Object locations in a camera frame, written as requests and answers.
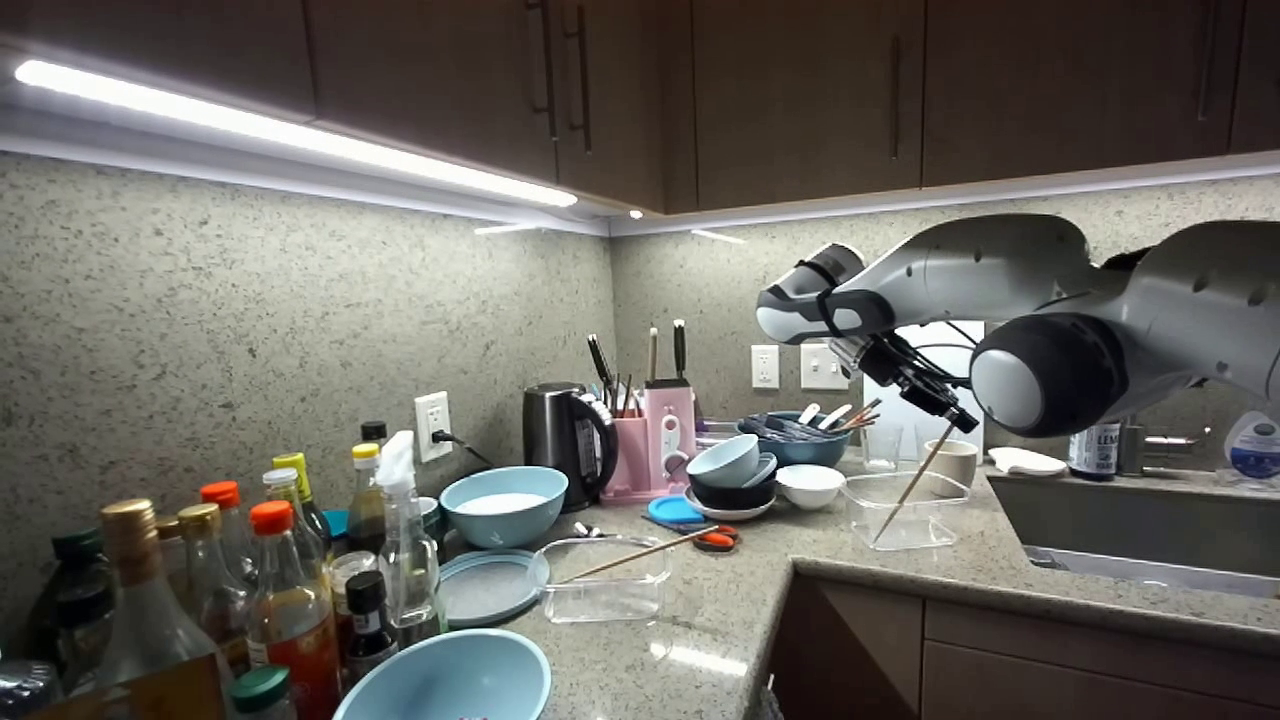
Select wooden chopstick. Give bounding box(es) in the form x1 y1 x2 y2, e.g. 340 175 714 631
870 425 955 543
558 531 701 582

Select small white bowl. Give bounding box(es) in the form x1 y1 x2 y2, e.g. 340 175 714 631
776 464 842 510

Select dark jar white label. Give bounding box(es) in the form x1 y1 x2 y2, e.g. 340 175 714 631
1066 425 1118 481

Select wooden chopstick on counter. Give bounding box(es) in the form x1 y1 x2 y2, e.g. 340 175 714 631
558 531 701 582

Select red cap sauce bottle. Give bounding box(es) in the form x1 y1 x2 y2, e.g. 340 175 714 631
247 500 340 720

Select light blue front bowl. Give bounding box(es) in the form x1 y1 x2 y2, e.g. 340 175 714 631
332 629 553 720

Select dark green bottle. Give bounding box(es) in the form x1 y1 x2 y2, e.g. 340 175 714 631
28 531 117 686

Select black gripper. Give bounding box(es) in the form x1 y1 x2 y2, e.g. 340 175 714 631
856 333 976 431

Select pink knife block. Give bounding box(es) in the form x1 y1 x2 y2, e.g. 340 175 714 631
588 319 694 503

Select blue lid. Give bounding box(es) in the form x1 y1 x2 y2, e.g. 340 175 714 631
645 496 702 526

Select white wall outlet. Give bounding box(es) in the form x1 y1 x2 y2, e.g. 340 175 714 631
411 391 453 464

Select yellow cap oil bottle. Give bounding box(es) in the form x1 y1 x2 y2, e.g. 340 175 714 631
347 443 385 550

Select clear glass bowl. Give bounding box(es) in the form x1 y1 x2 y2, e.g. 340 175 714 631
847 473 966 550

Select light blue bowl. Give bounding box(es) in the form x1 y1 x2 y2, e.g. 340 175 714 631
332 629 553 720
438 464 569 550

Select black electric kettle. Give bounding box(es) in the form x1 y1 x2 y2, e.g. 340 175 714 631
525 382 614 509

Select clear spray bottle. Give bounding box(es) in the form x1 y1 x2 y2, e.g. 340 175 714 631
377 431 443 642

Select white double switch plate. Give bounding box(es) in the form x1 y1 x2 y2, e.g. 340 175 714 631
800 343 847 391

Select light blue back bowl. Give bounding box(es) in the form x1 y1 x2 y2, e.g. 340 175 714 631
438 464 569 550

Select white cutting board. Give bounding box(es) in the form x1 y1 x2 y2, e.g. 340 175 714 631
860 319 983 467

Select white light switch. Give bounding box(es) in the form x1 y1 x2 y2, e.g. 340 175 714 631
752 343 780 391

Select clear rectangular container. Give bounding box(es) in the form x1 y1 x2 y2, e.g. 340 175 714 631
539 536 673 625

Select green cap bottle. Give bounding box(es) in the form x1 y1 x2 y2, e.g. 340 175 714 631
230 663 297 720

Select black cap soy bottle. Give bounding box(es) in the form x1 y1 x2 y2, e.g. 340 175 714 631
342 570 395 680

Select light blue plate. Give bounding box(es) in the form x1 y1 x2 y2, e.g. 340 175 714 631
438 550 548 629

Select metal spoon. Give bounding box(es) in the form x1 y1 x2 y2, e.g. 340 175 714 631
572 519 639 543

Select blue soap bottle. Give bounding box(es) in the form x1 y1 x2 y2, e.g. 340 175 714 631
1223 412 1280 481

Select stacked grey black bowls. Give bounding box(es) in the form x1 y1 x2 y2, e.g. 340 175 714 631
688 437 776 519

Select amber glass bottle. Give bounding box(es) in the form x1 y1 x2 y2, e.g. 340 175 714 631
93 496 226 720

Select large dark blue bowl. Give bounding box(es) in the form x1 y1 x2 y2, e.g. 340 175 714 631
741 412 847 467

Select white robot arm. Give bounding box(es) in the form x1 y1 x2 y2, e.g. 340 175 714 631
757 212 1280 437

